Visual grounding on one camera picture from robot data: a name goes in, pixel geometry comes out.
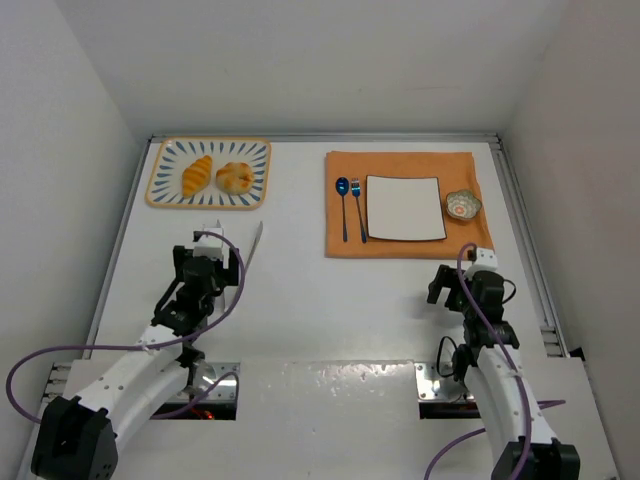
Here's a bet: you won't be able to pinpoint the blue metal spoon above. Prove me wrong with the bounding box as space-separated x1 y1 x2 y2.
335 177 350 242

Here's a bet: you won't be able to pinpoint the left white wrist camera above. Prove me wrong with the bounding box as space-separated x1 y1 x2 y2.
193 226 226 261

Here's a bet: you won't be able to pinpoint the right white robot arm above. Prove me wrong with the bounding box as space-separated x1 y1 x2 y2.
427 265 581 479

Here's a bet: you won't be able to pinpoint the small floral sauce dish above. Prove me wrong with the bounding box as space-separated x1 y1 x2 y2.
445 189 483 221

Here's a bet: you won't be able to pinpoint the blue metal fork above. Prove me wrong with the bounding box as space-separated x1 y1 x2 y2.
351 178 367 244

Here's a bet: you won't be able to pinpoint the metal base plate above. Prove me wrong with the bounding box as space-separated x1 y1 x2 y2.
185 361 241 403
414 362 475 403

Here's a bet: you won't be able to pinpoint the blue patterned rectangular tray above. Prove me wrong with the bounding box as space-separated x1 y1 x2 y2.
146 137 271 210

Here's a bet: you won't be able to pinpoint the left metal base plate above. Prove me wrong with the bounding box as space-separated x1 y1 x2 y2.
185 361 241 403

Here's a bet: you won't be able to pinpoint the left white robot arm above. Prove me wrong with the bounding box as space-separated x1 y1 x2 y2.
30 244 244 479

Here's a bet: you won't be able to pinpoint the round golden bread roll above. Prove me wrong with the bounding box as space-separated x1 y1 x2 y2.
215 162 255 195

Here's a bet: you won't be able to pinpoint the silver metal tongs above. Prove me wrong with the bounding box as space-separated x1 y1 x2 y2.
220 221 264 313

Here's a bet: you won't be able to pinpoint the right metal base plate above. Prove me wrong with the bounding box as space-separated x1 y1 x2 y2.
414 362 475 403

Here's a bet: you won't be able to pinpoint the white square plate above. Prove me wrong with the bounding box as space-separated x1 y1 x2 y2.
366 175 447 242

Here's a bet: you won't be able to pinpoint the orange striped croissant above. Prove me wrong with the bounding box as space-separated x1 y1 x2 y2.
182 155 213 197

